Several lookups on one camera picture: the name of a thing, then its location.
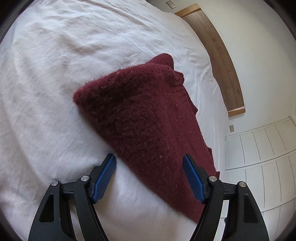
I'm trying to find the white bed sheet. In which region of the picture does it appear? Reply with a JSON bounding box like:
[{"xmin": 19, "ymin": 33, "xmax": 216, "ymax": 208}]
[{"xmin": 1, "ymin": 1, "xmax": 228, "ymax": 240}]

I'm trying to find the dark red knit sweater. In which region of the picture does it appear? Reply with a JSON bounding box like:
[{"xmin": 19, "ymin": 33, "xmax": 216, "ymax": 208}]
[{"xmin": 73, "ymin": 53, "xmax": 217, "ymax": 222}]

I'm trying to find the wooden headboard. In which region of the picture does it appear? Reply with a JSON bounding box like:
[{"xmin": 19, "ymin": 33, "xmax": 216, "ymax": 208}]
[{"xmin": 175, "ymin": 4, "xmax": 246, "ymax": 117}]

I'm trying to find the beige wall switch plate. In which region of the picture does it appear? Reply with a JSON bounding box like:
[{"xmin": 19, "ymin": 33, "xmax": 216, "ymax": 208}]
[{"xmin": 166, "ymin": 0, "xmax": 176, "ymax": 9}]

